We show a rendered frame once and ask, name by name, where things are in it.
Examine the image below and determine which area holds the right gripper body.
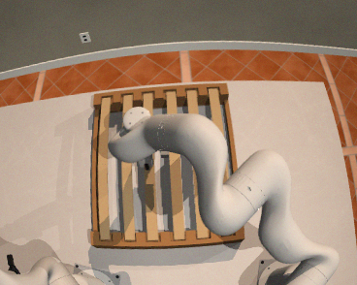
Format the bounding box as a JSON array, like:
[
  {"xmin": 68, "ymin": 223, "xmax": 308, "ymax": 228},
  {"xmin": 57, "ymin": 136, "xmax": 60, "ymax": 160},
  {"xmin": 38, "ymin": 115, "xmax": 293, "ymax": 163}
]
[{"xmin": 138, "ymin": 154, "xmax": 153, "ymax": 168}]

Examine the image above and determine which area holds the tan wooden slat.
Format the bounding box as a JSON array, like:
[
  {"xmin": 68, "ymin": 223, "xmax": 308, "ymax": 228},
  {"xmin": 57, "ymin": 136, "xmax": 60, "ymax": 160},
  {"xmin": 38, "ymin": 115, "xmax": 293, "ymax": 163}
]
[
  {"xmin": 209, "ymin": 88, "xmax": 229, "ymax": 183},
  {"xmin": 121, "ymin": 95, "xmax": 136, "ymax": 240},
  {"xmin": 98, "ymin": 97, "xmax": 111, "ymax": 239},
  {"xmin": 144, "ymin": 93, "xmax": 158, "ymax": 240},
  {"xmin": 167, "ymin": 91, "xmax": 185, "ymax": 239},
  {"xmin": 186, "ymin": 90, "xmax": 208, "ymax": 238}
]

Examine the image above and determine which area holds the wooden bed frame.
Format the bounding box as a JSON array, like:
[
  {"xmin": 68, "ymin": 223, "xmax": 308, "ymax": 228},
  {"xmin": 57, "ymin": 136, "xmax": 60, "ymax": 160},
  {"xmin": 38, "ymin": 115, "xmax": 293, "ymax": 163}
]
[{"xmin": 90, "ymin": 83, "xmax": 244, "ymax": 249}]

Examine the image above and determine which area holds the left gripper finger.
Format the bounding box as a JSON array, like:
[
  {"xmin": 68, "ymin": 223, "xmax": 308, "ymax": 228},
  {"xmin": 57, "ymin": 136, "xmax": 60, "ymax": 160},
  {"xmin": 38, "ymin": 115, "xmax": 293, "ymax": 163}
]
[{"xmin": 7, "ymin": 254, "xmax": 20, "ymax": 274}]

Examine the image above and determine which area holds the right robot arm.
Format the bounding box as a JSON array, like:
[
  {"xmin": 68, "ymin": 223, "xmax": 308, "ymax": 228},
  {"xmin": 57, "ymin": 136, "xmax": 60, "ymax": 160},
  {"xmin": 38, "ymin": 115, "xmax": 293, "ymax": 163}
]
[{"xmin": 108, "ymin": 107, "xmax": 340, "ymax": 285}]

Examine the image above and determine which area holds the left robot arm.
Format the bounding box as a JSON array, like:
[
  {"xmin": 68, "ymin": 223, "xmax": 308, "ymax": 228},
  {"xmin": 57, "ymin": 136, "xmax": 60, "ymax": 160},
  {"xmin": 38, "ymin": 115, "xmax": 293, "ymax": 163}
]
[{"xmin": 0, "ymin": 256, "xmax": 114, "ymax": 285}]

